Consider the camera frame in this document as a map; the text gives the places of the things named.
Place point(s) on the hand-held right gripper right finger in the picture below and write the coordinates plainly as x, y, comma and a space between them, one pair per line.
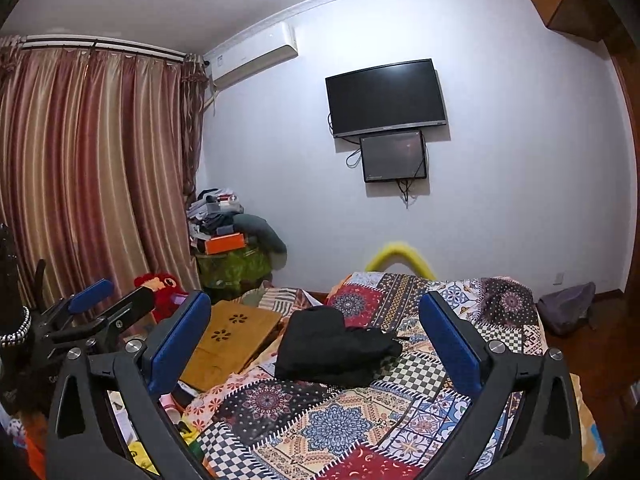
452, 345

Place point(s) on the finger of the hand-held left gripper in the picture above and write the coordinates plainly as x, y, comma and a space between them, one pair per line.
130, 307
92, 292

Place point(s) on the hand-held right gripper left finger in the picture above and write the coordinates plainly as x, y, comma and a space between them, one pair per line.
180, 345

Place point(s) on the black zip hoodie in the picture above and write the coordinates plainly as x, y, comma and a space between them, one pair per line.
325, 350

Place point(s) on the person's left forearm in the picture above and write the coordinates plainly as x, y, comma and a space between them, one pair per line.
12, 327

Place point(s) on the red plush toy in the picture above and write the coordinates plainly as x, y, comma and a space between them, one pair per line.
162, 285

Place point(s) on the wooden lap table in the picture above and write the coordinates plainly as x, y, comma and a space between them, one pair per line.
225, 340

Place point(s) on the orange box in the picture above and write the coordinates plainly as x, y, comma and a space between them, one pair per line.
225, 244

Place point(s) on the striped cloth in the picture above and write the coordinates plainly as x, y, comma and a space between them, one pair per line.
280, 297

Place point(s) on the grey backpack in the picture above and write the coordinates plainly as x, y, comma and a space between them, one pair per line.
565, 305

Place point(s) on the striped brown curtain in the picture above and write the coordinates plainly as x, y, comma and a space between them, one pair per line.
90, 170

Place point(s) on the pile of household clutter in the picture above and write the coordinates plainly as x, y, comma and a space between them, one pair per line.
215, 210

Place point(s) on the patchwork patterned bedspread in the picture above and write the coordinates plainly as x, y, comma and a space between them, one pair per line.
325, 420

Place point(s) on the white curtain rod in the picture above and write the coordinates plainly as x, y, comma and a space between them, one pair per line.
100, 46

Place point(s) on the white air conditioner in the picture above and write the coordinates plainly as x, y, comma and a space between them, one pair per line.
250, 57

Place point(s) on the white wall socket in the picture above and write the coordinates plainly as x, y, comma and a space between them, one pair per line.
559, 278

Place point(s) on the small black wall monitor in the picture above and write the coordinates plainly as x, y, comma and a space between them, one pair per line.
392, 157

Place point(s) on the black wall television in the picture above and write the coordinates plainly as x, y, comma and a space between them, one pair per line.
385, 95

